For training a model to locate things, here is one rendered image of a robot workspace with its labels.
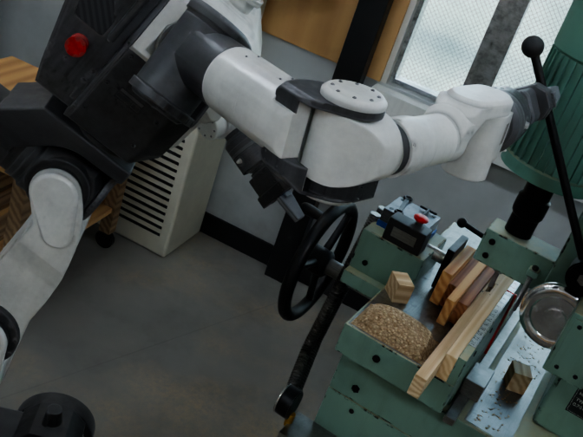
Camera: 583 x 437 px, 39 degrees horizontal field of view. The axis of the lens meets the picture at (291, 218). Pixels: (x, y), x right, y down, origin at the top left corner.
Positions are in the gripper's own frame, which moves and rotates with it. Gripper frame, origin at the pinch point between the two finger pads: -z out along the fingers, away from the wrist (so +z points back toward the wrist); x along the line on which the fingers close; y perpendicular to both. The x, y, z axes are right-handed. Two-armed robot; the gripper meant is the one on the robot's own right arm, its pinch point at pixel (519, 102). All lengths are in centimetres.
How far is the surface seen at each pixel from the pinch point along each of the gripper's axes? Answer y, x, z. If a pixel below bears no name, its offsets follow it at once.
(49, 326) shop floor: 39, 166, -35
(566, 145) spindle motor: 9.2, -4.2, -5.8
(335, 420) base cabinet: 51, 46, 8
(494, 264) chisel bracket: 29.4, 14.3, -10.6
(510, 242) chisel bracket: 25.7, 10.3, -10.6
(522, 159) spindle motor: 10.4, 3.5, -6.8
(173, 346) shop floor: 58, 142, -59
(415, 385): 37.0, 19.3, 23.3
